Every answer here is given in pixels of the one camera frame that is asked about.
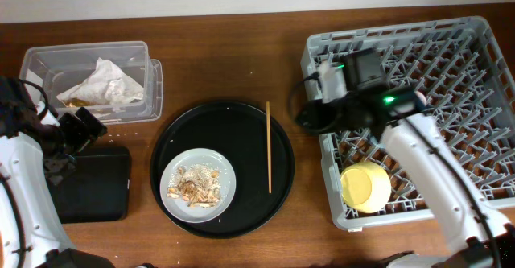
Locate round black serving tray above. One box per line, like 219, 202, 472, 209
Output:
150, 101, 295, 239

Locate white napkin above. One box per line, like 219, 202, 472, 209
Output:
104, 76, 144, 104

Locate food scraps with rice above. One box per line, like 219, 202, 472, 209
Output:
167, 164, 221, 208

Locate black rectangular tray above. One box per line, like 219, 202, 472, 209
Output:
47, 146, 132, 224

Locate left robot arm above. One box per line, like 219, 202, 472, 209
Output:
1, 77, 112, 267

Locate pink cup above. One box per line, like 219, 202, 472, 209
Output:
414, 91, 427, 105

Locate wooden chopstick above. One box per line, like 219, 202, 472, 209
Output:
266, 101, 272, 194

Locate clear plastic bin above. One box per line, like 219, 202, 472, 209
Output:
19, 41, 163, 125

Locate brown snack wrapper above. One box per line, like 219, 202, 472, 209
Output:
62, 98, 96, 108

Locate grey dishwasher rack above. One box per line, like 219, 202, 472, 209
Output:
300, 16, 514, 231

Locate yellow bowl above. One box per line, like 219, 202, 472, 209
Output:
340, 161, 391, 213

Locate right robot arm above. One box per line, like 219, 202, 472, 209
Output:
290, 48, 514, 267

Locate grey plate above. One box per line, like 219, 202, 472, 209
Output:
158, 148, 237, 224

